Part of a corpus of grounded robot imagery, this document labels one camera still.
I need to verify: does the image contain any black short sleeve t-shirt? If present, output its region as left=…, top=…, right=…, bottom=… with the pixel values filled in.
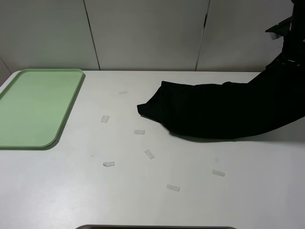
left=137, top=59, right=305, bottom=140

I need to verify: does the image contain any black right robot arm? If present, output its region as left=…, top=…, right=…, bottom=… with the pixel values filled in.
left=282, top=0, right=305, bottom=64

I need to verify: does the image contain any light green plastic tray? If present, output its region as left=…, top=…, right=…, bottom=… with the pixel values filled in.
left=0, top=69, right=84, bottom=149

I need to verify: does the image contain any clear tape piece middle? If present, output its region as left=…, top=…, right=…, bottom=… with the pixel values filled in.
left=134, top=130, right=145, bottom=135

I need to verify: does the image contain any clear tape piece centre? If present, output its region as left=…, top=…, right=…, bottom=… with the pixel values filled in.
left=144, top=149, right=155, bottom=159

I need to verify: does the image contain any clear tape piece lower left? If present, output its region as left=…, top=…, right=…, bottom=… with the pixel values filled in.
left=103, top=162, right=115, bottom=167

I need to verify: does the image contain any clear tape piece bottom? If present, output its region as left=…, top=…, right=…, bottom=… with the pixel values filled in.
left=167, top=184, right=180, bottom=192

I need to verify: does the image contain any clear tape piece lower right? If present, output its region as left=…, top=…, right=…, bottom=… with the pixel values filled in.
left=212, top=169, right=225, bottom=177

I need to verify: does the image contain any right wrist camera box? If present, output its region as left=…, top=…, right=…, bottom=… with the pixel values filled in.
left=265, top=17, right=292, bottom=40

